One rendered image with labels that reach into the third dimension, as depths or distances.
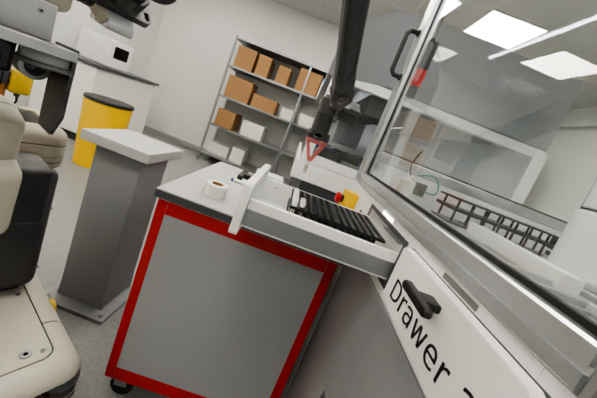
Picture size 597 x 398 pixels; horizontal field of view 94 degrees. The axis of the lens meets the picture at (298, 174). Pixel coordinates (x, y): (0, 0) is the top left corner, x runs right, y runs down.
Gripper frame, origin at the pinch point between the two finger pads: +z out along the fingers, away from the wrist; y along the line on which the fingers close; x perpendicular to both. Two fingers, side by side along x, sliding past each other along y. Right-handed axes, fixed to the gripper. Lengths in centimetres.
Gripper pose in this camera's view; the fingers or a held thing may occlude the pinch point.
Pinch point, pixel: (309, 158)
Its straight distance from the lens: 89.5
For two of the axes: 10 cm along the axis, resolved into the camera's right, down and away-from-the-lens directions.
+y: 0.2, -1.8, 9.8
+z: -3.2, 9.3, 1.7
